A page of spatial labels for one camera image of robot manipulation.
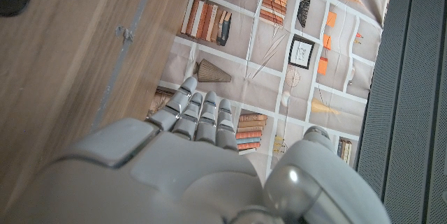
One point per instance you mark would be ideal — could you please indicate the printed bookshelf backdrop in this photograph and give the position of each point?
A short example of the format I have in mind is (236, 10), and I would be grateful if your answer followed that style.
(265, 53)

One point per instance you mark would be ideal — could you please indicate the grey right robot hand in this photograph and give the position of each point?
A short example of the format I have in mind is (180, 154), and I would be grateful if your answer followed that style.
(167, 182)

